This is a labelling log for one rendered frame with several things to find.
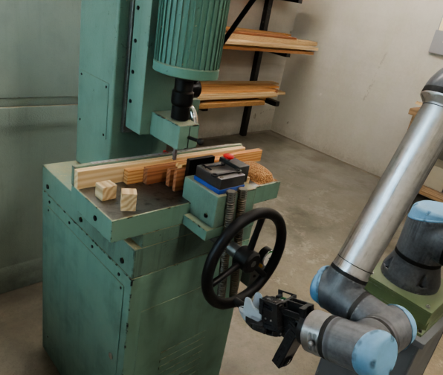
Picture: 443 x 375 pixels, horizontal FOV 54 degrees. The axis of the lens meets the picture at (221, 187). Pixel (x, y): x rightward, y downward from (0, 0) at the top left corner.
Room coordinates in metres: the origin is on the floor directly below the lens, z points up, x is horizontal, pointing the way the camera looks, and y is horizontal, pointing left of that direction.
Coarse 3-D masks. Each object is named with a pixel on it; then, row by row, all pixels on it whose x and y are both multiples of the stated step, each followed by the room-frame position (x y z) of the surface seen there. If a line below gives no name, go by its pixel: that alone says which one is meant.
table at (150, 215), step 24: (72, 192) 0.99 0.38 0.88; (120, 192) 1.00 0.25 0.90; (144, 192) 1.02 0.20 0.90; (168, 192) 1.05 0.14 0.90; (264, 192) 1.23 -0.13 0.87; (96, 216) 0.90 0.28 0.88; (120, 216) 0.88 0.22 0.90; (144, 216) 0.91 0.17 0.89; (168, 216) 0.96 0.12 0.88; (192, 216) 1.00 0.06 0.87
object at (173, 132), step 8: (152, 112) 1.20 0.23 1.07; (160, 112) 1.21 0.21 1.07; (168, 112) 1.22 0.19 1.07; (152, 120) 1.20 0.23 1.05; (160, 120) 1.17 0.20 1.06; (168, 120) 1.15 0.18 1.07; (176, 120) 1.16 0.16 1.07; (152, 128) 1.20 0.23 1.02; (160, 128) 1.17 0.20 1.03; (168, 128) 1.15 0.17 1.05; (176, 128) 1.12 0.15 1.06; (184, 128) 1.12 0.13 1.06; (192, 128) 1.14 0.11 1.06; (160, 136) 1.17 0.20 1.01; (168, 136) 1.14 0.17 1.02; (176, 136) 1.12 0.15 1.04; (184, 136) 1.13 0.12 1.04; (192, 136) 1.15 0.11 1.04; (168, 144) 1.14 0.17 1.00; (176, 144) 1.11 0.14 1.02; (184, 144) 1.13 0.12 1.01; (192, 144) 1.15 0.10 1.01
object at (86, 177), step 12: (168, 156) 1.18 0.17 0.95; (180, 156) 1.20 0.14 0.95; (192, 156) 1.23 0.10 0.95; (84, 168) 0.99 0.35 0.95; (96, 168) 1.01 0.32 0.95; (108, 168) 1.03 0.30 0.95; (120, 168) 1.06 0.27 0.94; (84, 180) 0.98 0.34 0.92; (96, 180) 1.01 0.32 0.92; (120, 180) 1.06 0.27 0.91
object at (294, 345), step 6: (288, 330) 0.75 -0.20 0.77; (288, 336) 0.75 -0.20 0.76; (294, 336) 0.74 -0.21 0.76; (282, 342) 0.75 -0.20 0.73; (288, 342) 0.74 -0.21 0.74; (294, 342) 0.74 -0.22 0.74; (282, 348) 0.75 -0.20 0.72; (288, 348) 0.74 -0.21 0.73; (294, 348) 0.76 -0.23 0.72; (276, 354) 0.76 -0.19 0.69; (282, 354) 0.74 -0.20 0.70; (288, 354) 0.75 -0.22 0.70; (276, 360) 0.75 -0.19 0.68; (282, 360) 0.74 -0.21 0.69; (288, 360) 0.75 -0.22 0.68; (282, 366) 0.75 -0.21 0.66
